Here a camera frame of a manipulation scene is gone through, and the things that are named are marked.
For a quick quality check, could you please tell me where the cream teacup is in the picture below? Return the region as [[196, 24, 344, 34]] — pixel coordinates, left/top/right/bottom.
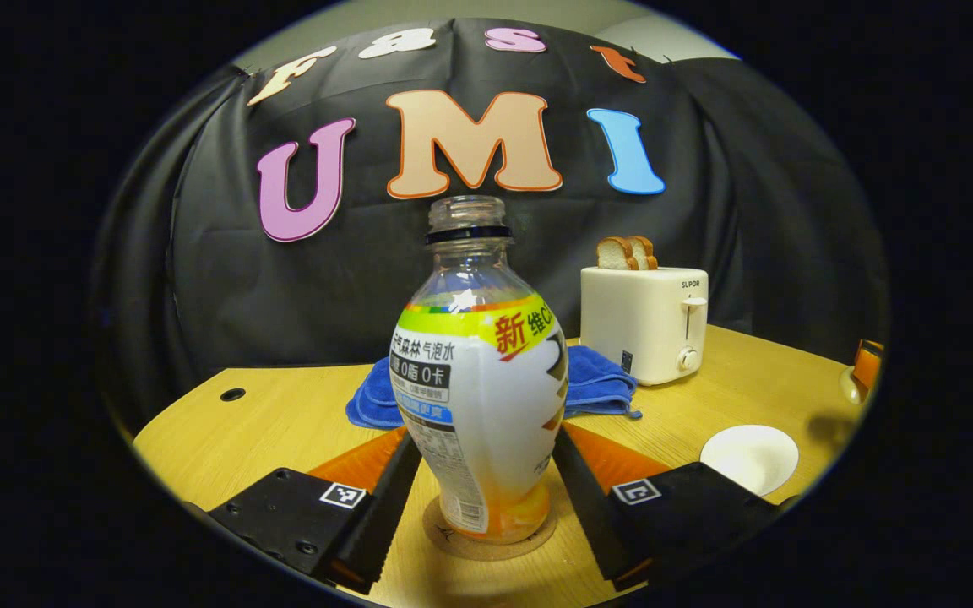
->
[[700, 424, 800, 497]]

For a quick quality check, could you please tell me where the blue folded towel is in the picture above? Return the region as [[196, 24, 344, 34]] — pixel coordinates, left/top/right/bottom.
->
[[345, 345, 644, 431]]

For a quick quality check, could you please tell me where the round wooden coaster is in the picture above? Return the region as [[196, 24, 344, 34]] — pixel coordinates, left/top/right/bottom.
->
[[421, 494, 558, 562]]

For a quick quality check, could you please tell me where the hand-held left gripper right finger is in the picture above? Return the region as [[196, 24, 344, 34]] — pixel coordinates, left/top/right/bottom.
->
[[552, 422, 783, 592]]

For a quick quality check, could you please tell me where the clear labelled water bottle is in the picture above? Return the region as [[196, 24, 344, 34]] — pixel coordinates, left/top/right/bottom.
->
[[390, 195, 569, 544]]

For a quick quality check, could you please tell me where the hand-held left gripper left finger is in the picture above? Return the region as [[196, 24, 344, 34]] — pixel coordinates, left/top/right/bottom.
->
[[206, 426, 422, 594]]

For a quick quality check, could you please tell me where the white toaster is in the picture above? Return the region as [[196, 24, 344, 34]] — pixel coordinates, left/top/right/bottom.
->
[[580, 266, 709, 387]]

